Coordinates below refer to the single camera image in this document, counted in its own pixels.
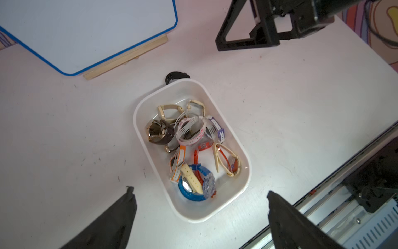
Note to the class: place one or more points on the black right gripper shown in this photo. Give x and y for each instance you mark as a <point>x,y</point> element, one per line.
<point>306,18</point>

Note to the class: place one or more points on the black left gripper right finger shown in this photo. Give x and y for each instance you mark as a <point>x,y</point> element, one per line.
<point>292,230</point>

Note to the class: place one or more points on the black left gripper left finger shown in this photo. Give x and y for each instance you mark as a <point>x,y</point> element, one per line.
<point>112,229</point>

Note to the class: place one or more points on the beige thin strap watch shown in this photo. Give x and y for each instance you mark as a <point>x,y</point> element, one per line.
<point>226,159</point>

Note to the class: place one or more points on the black smart watch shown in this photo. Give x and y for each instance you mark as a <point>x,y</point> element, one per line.
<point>175,75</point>

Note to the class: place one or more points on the white orange strap watch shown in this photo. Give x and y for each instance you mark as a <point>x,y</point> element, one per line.
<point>176,162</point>

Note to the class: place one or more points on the blue transparent watch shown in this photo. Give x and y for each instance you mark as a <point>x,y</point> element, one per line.
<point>186,190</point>

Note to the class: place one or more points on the brown purple strap watch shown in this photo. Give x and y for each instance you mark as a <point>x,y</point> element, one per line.
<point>160,132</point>

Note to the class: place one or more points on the red transparent watch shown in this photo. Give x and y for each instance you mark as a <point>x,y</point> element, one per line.
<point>202,149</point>

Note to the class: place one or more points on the cream square face watch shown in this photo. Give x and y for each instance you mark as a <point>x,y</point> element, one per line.
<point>169,112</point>

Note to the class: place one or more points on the wooden board easel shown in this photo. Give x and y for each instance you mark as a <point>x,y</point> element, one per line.
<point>125,57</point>

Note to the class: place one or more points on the white board blue rim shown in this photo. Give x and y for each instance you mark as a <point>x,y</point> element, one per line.
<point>74,36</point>

